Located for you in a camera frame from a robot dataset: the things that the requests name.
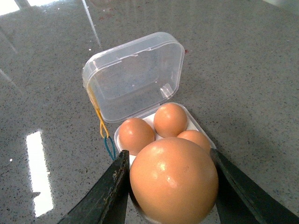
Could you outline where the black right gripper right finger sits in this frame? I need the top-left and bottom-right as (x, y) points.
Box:
(210, 149), (299, 224)

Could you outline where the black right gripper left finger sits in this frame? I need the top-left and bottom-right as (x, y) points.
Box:
(59, 150), (129, 224)

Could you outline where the brown egg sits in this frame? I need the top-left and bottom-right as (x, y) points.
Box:
(119, 118), (155, 156)
(178, 130), (211, 154)
(153, 103), (188, 138)
(130, 138), (219, 224)

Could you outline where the clear plastic egg box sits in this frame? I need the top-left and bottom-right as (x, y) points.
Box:
(82, 31), (217, 220)

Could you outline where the brown egg in box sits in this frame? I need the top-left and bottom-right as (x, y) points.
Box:
(153, 103), (188, 138)
(178, 130), (211, 154)
(119, 118), (155, 156)

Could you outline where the blue rubber band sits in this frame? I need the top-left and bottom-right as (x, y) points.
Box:
(104, 136), (116, 161)

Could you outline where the yellow rubber band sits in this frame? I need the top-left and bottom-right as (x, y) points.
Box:
(87, 86), (110, 138)

